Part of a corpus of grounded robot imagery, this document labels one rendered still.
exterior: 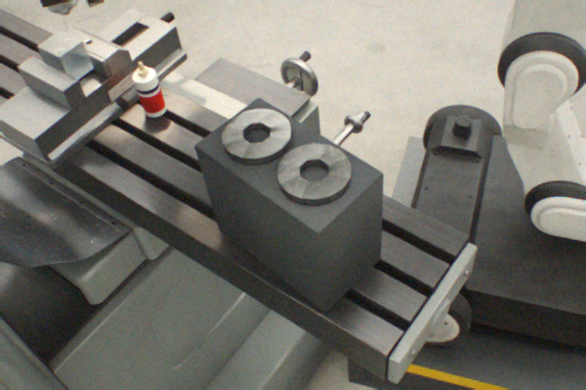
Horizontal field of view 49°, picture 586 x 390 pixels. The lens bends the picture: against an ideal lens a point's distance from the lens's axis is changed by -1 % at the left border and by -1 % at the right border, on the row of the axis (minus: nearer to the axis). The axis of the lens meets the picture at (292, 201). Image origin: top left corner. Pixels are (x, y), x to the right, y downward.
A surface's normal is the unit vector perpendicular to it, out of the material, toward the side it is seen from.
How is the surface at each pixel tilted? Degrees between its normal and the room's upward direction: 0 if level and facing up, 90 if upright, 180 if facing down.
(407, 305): 0
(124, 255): 90
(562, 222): 90
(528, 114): 90
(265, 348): 0
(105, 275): 90
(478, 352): 0
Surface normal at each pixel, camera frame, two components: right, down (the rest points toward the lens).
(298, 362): 0.68, 0.10
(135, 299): 0.80, 0.42
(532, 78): -0.31, 0.76
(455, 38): -0.08, -0.63
